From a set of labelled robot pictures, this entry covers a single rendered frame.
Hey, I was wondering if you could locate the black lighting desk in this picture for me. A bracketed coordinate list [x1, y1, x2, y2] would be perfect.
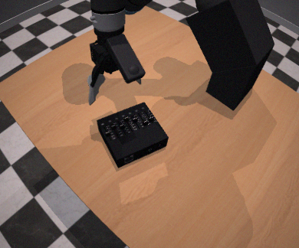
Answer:
[97, 102, 169, 168]

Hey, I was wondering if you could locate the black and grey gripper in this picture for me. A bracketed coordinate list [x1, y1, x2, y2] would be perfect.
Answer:
[87, 26, 124, 105]

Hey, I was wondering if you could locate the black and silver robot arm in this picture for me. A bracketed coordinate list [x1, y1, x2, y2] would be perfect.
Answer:
[90, 0, 225, 83]

